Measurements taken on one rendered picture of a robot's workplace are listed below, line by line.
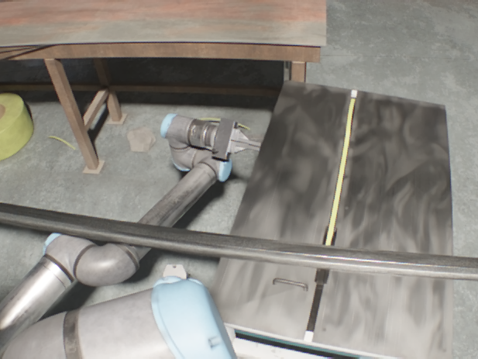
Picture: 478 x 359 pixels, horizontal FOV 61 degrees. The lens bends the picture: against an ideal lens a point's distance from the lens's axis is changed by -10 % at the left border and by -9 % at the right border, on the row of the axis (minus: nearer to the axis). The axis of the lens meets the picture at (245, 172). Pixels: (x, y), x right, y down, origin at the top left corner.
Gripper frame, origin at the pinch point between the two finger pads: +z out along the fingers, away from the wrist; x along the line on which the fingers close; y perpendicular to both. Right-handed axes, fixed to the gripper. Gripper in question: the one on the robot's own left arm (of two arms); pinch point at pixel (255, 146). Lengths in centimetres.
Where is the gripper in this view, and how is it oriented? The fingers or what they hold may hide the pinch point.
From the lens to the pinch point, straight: 146.1
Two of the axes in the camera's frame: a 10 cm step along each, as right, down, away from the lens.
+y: -2.8, -0.5, -9.6
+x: 2.5, -9.7, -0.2
